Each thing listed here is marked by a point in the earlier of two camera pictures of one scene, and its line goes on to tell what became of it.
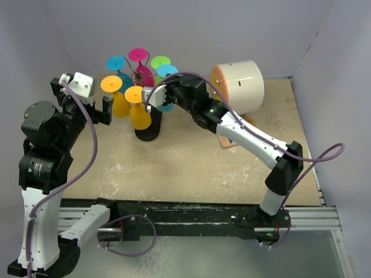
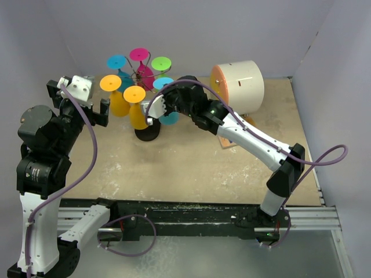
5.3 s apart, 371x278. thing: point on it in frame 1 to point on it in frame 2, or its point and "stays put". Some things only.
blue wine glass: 116,63 stays put
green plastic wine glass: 157,61 stays put
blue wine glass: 162,71 to 173,117
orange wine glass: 121,107 stays put
